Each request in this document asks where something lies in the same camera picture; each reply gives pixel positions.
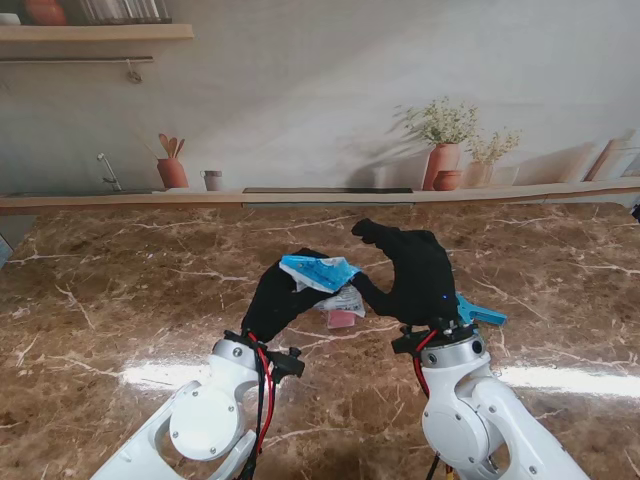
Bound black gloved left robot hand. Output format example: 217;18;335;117
240;247;331;346

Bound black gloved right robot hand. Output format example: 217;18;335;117
351;218;464;331

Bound white blue printed salt bag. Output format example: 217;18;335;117
278;253;367;319

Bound blue plastic bag clip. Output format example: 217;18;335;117
454;293;508;328

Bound clear bottle with pink seasoning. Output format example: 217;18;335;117
327;309;359;330

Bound printed kitchen backdrop banner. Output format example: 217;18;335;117
0;0;640;217

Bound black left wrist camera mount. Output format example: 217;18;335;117
267;347;307;379

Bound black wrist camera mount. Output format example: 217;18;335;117
391;327;427;357
267;347;307;379

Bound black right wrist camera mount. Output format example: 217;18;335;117
391;327;427;357

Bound red black left arm cables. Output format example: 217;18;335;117
239;332;279;480

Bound red black arm cables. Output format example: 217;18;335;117
239;332;279;480
413;327;457;480

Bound red black right arm cables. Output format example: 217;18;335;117
413;327;457;480

